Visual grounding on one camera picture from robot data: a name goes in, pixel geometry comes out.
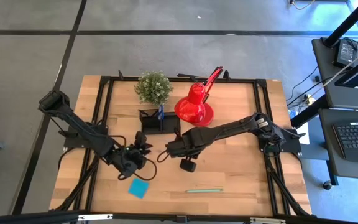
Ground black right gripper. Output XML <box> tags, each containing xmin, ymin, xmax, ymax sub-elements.
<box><xmin>165</xmin><ymin>126</ymin><xmax>206</xmax><ymax>159</ymax></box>

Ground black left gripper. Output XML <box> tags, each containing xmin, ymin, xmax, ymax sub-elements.
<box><xmin>109</xmin><ymin>142</ymin><xmax>154</xmax><ymax>180</ymax></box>

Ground black mesh desk organizer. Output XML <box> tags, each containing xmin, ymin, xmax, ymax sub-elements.
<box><xmin>138</xmin><ymin>108</ymin><xmax>182</xmax><ymax>136</ymax></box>

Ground teal sticky note pad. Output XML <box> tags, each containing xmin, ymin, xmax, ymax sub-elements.
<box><xmin>127</xmin><ymin>177</ymin><xmax>151</xmax><ymax>200</ymax></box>

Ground grey office desk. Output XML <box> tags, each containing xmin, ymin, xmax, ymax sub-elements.
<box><xmin>318</xmin><ymin>108</ymin><xmax>358</xmax><ymax>182</ymax></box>
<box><xmin>311</xmin><ymin>37</ymin><xmax>358</xmax><ymax>112</ymax></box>

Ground red desk lamp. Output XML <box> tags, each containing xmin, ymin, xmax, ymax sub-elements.
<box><xmin>173</xmin><ymin>65</ymin><xmax>224</xmax><ymax>128</ymax></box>

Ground green potted plant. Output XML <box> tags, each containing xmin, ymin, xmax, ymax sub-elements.
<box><xmin>134</xmin><ymin>70</ymin><xmax>174</xmax><ymax>106</ymax></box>

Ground white paper sheet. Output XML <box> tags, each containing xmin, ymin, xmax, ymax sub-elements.
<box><xmin>296</xmin><ymin>122</ymin><xmax>311</xmax><ymax>146</ymax></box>

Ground black desk leg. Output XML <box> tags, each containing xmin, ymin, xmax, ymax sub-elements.
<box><xmin>290</xmin><ymin>94</ymin><xmax>328</xmax><ymax>129</ymax></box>

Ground yellow power plug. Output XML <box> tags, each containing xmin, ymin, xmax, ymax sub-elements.
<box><xmin>302</xmin><ymin>94</ymin><xmax>317</xmax><ymax>106</ymax></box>

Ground black keyboard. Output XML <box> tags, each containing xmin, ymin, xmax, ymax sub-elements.
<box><xmin>332</xmin><ymin>121</ymin><xmax>358</xmax><ymax>166</ymax></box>

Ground black power adapter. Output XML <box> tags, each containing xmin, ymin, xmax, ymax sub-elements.
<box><xmin>333</xmin><ymin>39</ymin><xmax>358</xmax><ymax>68</ymax></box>

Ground black diagonal pole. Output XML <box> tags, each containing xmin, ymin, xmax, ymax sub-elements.
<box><xmin>321</xmin><ymin>0</ymin><xmax>358</xmax><ymax>48</ymax></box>

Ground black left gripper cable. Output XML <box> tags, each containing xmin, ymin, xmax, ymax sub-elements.
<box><xmin>117</xmin><ymin>134</ymin><xmax>158</xmax><ymax>182</ymax></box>

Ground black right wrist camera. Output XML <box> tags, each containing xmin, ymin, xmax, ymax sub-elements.
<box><xmin>179</xmin><ymin>157</ymin><xmax>198</xmax><ymax>174</ymax></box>

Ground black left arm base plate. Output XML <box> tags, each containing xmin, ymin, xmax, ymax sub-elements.
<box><xmin>63</xmin><ymin>123</ymin><xmax>109</xmax><ymax>150</ymax></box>

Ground black aluminium table frame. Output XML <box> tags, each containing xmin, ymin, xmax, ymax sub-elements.
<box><xmin>50</xmin><ymin>70</ymin><xmax>313</xmax><ymax>218</ymax></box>

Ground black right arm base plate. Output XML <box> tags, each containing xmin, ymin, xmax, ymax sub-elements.
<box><xmin>257</xmin><ymin>129</ymin><xmax>303</xmax><ymax>154</ymax></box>

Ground black rig rail silver brackets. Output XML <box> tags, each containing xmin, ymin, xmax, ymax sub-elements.
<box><xmin>0</xmin><ymin>210</ymin><xmax>358</xmax><ymax>224</ymax></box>

